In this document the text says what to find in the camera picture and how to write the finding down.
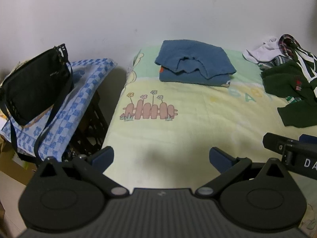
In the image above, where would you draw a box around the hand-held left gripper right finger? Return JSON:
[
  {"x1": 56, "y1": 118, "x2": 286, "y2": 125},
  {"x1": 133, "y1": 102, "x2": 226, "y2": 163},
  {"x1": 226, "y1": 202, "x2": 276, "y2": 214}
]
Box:
[{"x1": 196, "y1": 147, "x2": 285, "y2": 198}]

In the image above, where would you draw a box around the green white-striped sweater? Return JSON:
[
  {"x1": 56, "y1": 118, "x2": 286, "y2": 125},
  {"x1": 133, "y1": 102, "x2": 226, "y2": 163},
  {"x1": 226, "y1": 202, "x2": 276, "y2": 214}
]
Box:
[{"x1": 261, "y1": 46, "x2": 317, "y2": 129}]

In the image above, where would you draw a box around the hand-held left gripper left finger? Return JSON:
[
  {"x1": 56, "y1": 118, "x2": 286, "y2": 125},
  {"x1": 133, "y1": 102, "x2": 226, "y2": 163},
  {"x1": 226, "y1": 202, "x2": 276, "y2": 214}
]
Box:
[{"x1": 37, "y1": 146, "x2": 129, "y2": 197}]

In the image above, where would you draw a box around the white garment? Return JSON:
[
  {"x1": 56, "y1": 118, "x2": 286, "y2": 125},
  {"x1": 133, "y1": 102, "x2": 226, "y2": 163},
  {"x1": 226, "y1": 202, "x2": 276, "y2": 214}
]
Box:
[{"x1": 243, "y1": 37, "x2": 281, "y2": 64}]

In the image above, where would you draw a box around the black shoulder bag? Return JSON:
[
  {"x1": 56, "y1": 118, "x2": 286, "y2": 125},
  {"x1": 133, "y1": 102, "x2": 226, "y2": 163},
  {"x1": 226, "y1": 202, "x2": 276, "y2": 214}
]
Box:
[{"x1": 0, "y1": 43, "x2": 75, "y2": 164}]

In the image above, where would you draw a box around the cardboard box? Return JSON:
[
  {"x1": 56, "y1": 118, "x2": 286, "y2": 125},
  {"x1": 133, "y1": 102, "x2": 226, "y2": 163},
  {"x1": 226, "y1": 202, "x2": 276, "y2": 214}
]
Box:
[{"x1": 0, "y1": 139, "x2": 38, "y2": 187}]

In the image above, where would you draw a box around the red plaid shirt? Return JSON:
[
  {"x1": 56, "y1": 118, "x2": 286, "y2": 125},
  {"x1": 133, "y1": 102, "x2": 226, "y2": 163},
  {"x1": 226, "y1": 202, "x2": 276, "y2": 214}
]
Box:
[{"x1": 279, "y1": 33, "x2": 302, "y2": 58}]

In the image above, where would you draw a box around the blue sweater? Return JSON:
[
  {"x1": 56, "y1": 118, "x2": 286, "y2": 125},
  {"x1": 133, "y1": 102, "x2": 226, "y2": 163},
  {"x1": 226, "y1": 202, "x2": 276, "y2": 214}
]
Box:
[{"x1": 155, "y1": 39, "x2": 237, "y2": 87}]

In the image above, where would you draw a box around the grey blue striped knit garment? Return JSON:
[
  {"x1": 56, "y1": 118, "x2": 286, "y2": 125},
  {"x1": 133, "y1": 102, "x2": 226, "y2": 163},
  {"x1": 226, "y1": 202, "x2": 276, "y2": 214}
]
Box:
[{"x1": 258, "y1": 55, "x2": 293, "y2": 69}]

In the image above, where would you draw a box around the blue checkered cloth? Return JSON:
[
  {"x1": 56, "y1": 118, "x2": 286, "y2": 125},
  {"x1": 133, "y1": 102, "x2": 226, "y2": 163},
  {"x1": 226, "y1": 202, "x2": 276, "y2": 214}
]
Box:
[{"x1": 0, "y1": 58, "x2": 118, "y2": 162}]

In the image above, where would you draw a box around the black plastic crate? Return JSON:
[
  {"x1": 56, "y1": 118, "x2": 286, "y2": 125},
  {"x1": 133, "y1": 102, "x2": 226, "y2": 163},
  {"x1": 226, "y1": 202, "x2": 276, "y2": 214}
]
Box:
[{"x1": 61, "y1": 89, "x2": 110, "y2": 163}]

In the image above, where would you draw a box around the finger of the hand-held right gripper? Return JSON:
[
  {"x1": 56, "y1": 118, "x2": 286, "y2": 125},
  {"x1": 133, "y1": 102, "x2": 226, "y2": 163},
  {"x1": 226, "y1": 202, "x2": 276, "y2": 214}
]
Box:
[
  {"x1": 298, "y1": 134, "x2": 317, "y2": 145},
  {"x1": 263, "y1": 132, "x2": 288, "y2": 155}
]

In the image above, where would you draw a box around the pastel printed bed sheet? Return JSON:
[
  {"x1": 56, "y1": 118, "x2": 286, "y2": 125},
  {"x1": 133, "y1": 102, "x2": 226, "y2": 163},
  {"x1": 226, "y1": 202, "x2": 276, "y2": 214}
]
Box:
[{"x1": 101, "y1": 45, "x2": 317, "y2": 237}]

